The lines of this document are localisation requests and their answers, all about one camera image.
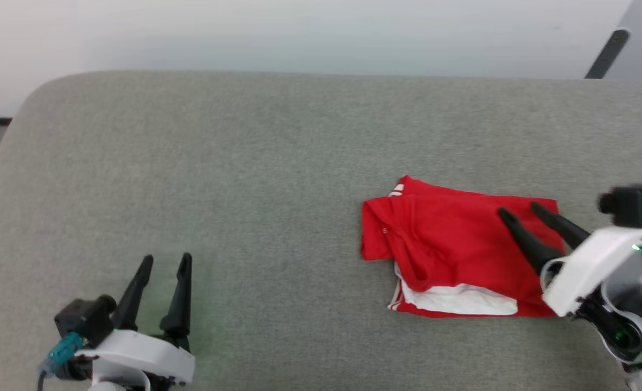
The teal left camera plug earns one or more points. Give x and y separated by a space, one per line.
63 347

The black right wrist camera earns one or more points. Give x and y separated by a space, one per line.
630 203

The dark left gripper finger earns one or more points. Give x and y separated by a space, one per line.
133 296
179 298

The black pole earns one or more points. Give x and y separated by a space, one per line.
608 54

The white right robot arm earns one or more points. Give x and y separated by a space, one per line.
635 326

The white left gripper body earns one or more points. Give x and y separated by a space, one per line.
141 353

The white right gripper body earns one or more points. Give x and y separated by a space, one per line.
592 271

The red basketball jersey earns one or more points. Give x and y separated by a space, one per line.
451 250

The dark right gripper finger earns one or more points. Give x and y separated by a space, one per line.
527 241
562 225

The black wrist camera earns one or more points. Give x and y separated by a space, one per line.
84 320
630 203

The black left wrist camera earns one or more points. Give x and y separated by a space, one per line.
84 320

